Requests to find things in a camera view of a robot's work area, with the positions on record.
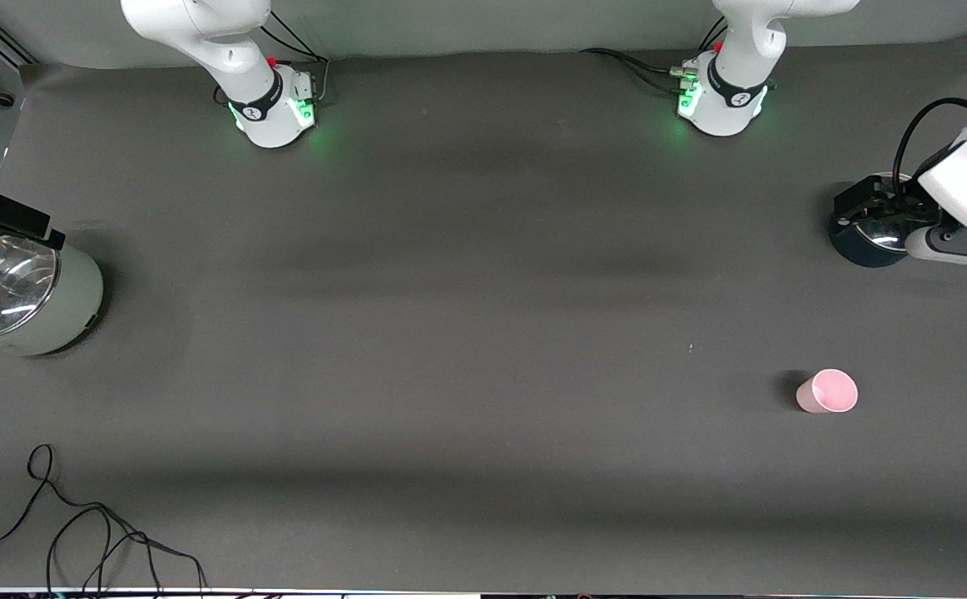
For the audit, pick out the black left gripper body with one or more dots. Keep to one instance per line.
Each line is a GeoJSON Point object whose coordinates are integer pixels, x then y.
{"type": "Point", "coordinates": [901, 205]}

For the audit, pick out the pink plastic cup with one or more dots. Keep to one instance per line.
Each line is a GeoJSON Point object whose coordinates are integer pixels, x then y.
{"type": "Point", "coordinates": [829, 391]}

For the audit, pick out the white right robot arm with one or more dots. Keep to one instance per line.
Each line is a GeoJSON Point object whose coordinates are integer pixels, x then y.
{"type": "Point", "coordinates": [200, 25]}

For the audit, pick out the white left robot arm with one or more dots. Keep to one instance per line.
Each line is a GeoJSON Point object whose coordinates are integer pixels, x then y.
{"type": "Point", "coordinates": [741, 50]}

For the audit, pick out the dark blue saucepan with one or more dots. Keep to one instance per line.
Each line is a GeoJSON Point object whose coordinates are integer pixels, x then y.
{"type": "Point", "coordinates": [858, 249]}

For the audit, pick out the glass lid with blue knob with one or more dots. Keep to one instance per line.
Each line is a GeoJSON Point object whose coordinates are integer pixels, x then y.
{"type": "Point", "coordinates": [887, 240]}

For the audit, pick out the glass lid with silver knob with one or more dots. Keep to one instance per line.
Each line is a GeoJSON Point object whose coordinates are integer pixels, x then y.
{"type": "Point", "coordinates": [9, 283]}

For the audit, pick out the grey-green cooking pot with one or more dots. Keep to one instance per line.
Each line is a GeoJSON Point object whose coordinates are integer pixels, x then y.
{"type": "Point", "coordinates": [76, 299]}

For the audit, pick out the dark grey table mat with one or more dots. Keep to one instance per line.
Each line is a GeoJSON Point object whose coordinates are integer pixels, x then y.
{"type": "Point", "coordinates": [483, 374]}

